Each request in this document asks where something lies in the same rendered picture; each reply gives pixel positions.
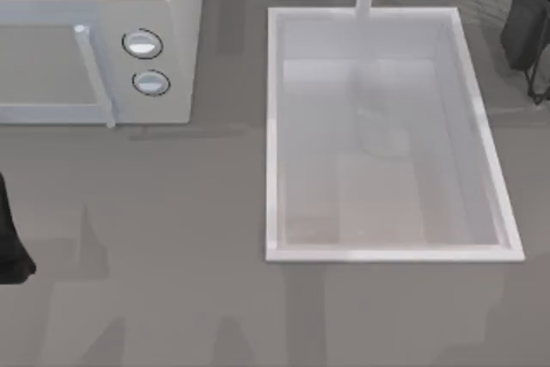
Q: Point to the white sink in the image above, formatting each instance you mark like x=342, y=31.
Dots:
x=386, y=195

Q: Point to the small microwave knob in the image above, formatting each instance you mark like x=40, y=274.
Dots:
x=150, y=82

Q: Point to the pale microwave oven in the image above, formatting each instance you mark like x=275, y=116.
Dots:
x=180, y=19

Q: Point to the large microwave knob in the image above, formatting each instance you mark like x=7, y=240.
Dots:
x=142, y=44

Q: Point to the microwave oven door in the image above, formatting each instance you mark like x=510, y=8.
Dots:
x=43, y=66

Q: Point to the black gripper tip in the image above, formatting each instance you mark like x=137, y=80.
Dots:
x=10, y=246

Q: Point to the black stand with thin legs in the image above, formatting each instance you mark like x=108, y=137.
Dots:
x=530, y=14

